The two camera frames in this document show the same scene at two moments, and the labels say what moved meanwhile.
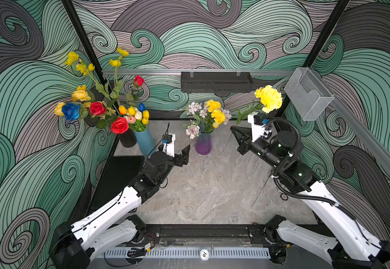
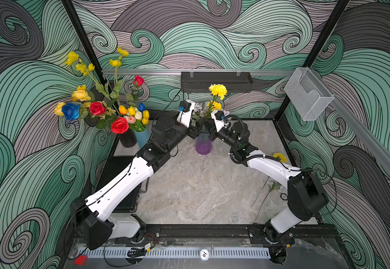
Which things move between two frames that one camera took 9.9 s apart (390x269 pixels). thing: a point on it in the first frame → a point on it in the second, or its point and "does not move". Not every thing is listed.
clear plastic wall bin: [309, 96] does not move
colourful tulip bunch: [138, 117] does not move
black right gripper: [244, 133] → [213, 131]
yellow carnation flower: [213, 105] → [217, 89]
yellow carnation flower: [271, 100] → [273, 185]
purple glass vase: [204, 143] does not move
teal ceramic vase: [145, 142] does not move
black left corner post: [83, 39] does not move
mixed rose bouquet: [102, 107] does not move
